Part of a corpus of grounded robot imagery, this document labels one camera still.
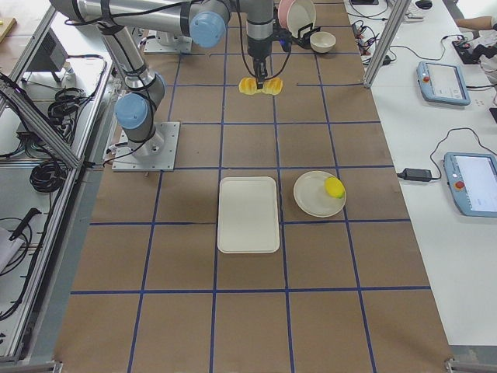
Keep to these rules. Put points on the white rectangular tray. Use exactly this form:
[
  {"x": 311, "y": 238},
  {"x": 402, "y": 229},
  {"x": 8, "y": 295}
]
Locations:
[{"x": 248, "y": 215}]

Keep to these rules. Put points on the pink plate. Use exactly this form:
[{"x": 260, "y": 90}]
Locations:
[{"x": 282, "y": 12}]

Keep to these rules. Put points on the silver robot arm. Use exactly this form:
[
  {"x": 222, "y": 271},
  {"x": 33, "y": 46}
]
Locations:
[{"x": 205, "y": 22}]

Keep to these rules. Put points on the yellow lemon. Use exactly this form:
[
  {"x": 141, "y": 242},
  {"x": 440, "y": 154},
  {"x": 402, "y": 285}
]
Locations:
[{"x": 334, "y": 187}]

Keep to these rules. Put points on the cream plate in rack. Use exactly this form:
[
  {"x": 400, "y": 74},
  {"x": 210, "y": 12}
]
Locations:
[{"x": 300, "y": 14}]

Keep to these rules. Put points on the teach pendant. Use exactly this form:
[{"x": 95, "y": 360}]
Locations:
[
  {"x": 471, "y": 179},
  {"x": 442, "y": 83}
]

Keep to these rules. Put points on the cream plate with lemon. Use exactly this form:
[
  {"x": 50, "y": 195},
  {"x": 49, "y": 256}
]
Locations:
[{"x": 311, "y": 197}]

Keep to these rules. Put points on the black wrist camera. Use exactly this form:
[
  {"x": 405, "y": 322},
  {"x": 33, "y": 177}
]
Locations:
[{"x": 284, "y": 37}]

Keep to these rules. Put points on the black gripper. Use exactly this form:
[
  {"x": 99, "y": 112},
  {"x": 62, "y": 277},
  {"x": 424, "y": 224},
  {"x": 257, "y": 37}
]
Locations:
[{"x": 258, "y": 49}]

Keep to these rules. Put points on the black power adapter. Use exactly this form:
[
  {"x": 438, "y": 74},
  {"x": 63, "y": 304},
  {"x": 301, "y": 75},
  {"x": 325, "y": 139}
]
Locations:
[{"x": 422, "y": 175}]

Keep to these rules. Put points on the near teach pendant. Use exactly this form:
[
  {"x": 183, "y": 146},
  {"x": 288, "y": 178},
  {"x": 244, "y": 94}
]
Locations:
[{"x": 471, "y": 179}]

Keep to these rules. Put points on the far teach pendant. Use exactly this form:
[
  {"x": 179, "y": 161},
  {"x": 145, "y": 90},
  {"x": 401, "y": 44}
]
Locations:
[{"x": 442, "y": 83}]

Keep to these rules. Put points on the cream bowl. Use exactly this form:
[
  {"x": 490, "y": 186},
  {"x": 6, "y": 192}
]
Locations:
[{"x": 322, "y": 42}]

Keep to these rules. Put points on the striped bread roll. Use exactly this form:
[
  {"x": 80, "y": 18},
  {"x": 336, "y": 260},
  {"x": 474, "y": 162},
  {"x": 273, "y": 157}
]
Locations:
[{"x": 248, "y": 86}]

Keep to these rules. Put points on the black dish rack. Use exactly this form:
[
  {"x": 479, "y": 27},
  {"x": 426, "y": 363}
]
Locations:
[{"x": 302, "y": 39}]

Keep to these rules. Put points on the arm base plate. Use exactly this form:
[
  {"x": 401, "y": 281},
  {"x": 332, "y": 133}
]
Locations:
[{"x": 157, "y": 154}]

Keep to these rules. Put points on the aluminium frame post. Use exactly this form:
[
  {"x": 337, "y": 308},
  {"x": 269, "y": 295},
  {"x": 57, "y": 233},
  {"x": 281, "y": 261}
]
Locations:
[{"x": 387, "y": 36}]

